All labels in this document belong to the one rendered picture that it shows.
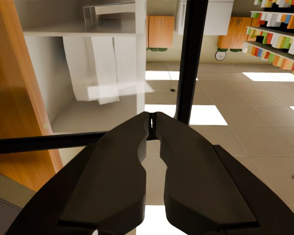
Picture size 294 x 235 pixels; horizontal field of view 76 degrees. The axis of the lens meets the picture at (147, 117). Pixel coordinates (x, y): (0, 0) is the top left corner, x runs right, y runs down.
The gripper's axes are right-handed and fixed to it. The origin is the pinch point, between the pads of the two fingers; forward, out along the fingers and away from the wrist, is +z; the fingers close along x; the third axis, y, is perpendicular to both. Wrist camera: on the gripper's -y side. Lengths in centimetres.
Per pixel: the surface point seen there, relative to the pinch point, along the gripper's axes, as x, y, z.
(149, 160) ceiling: 4, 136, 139
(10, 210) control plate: -18.4, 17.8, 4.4
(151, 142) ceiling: 7, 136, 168
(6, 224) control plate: -18.1, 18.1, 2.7
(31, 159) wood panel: -20.2, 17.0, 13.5
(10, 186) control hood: -19.9, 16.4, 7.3
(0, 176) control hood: -21.2, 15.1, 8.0
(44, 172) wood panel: -18.8, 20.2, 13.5
